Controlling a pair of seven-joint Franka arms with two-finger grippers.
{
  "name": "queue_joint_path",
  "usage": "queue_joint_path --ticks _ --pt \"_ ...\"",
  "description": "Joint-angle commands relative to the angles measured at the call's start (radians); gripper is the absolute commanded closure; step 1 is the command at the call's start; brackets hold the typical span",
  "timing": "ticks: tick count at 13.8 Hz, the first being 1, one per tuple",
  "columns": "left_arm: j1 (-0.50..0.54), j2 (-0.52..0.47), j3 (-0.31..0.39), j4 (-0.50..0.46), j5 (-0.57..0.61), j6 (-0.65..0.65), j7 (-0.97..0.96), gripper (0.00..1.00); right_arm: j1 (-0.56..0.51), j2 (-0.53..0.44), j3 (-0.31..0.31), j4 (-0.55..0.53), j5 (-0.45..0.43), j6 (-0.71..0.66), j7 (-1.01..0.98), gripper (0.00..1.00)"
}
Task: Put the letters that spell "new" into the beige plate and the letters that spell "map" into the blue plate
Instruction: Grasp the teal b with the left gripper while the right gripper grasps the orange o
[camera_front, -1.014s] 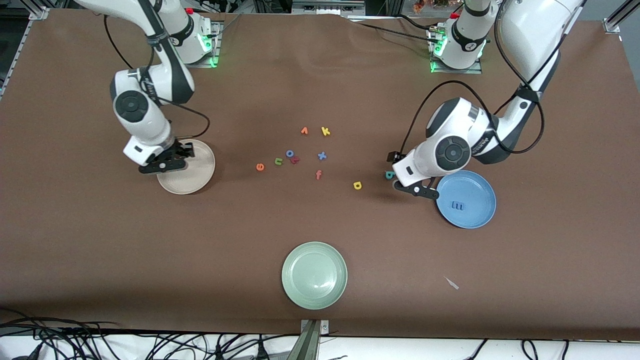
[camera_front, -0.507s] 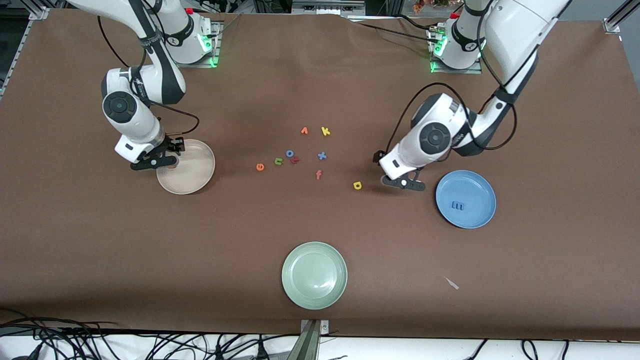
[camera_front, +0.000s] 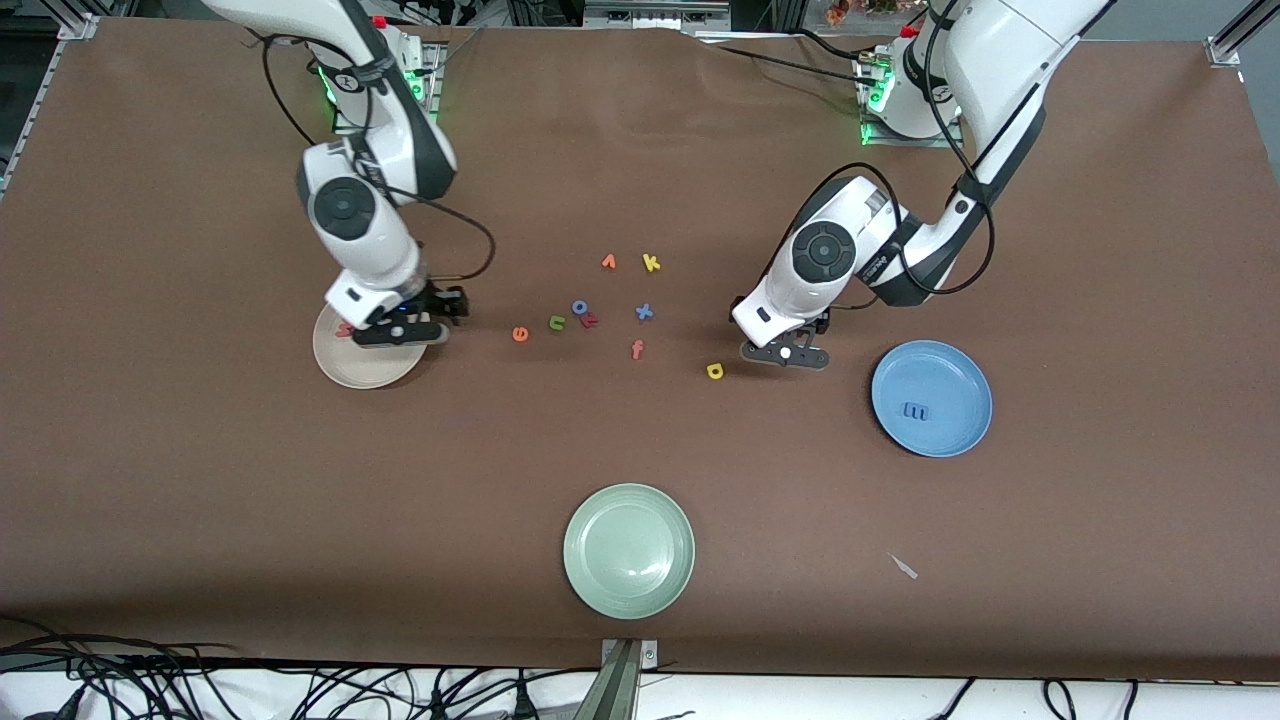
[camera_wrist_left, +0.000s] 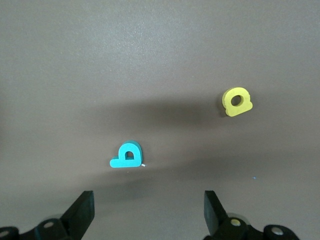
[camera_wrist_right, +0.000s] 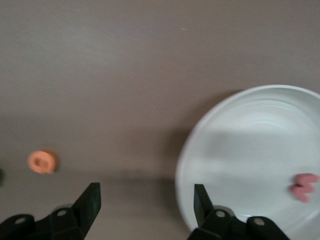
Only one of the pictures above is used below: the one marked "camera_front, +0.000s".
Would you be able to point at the aluminium stand profile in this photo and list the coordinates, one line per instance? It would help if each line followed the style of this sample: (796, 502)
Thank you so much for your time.
(622, 685)

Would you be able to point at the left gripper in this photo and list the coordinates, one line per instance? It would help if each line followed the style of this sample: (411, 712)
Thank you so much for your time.
(822, 324)

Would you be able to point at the blue plate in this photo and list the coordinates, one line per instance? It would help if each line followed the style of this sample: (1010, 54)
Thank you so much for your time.
(935, 400)

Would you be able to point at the blue foam letter m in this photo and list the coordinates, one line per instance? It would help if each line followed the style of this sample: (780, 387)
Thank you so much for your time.
(915, 411)

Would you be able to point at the pale green plate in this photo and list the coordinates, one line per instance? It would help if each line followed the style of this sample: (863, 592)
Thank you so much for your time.
(629, 552)

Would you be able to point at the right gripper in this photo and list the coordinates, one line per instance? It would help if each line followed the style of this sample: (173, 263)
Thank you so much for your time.
(437, 301)

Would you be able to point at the aluminium frame rail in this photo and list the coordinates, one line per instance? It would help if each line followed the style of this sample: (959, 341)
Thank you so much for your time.
(25, 120)
(1250, 22)

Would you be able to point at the aluminium corner bracket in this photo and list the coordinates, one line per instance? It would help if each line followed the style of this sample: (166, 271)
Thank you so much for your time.
(1224, 52)
(80, 26)

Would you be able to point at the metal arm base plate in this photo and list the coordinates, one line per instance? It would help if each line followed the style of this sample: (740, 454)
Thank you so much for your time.
(437, 60)
(915, 143)

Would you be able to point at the beige brown plate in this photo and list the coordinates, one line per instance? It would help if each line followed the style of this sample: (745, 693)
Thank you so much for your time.
(365, 365)

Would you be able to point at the white paper scrap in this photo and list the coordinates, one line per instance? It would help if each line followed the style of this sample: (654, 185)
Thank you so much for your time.
(903, 566)

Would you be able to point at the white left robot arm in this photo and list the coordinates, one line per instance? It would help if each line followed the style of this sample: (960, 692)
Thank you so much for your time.
(1000, 60)

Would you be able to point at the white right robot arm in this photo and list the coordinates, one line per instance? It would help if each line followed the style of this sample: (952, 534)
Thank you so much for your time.
(345, 205)

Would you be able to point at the black equipment rack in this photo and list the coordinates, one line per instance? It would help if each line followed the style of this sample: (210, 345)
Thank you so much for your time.
(650, 12)

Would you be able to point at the dried orange flowers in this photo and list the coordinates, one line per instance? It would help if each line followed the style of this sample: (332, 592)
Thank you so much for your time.
(840, 10)

